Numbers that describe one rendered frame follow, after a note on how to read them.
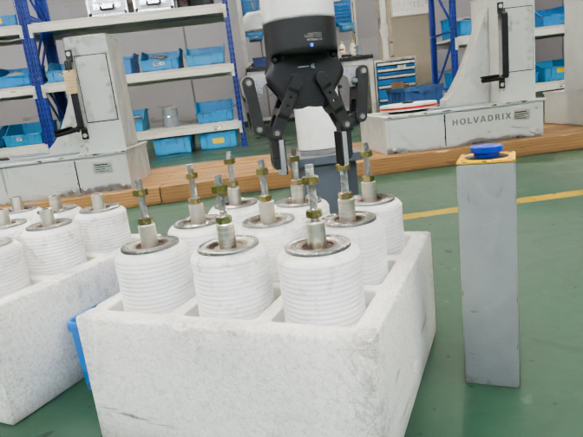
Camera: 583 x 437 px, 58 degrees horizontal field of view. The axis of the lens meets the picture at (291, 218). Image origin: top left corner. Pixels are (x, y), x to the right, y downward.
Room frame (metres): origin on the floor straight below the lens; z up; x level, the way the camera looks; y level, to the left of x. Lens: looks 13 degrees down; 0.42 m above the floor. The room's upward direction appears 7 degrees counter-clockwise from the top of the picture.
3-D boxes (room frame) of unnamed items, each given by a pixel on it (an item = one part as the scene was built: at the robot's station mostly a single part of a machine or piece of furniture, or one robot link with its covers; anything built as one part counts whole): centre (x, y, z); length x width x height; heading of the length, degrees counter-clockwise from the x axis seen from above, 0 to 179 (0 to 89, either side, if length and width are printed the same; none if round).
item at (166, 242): (0.66, 0.19, 0.25); 0.08 x 0.08 x 0.01
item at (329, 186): (1.08, -0.08, 0.15); 0.15 x 0.15 x 0.30; 4
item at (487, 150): (0.67, -0.26, 0.32); 0.04 x 0.04 x 0.02
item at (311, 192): (0.57, -0.03, 0.31); 0.01 x 0.01 x 0.08
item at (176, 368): (0.72, 0.03, 0.09); 0.39 x 0.39 x 0.18; 66
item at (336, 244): (0.57, -0.03, 0.25); 0.08 x 0.08 x 0.01
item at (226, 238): (0.62, 0.08, 0.26); 0.02 x 0.02 x 0.03
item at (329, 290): (0.57, -0.03, 0.16); 0.10 x 0.10 x 0.18
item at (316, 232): (0.57, -0.03, 0.26); 0.02 x 0.02 x 0.03
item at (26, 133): (5.27, 2.45, 0.36); 0.50 x 0.38 x 0.21; 3
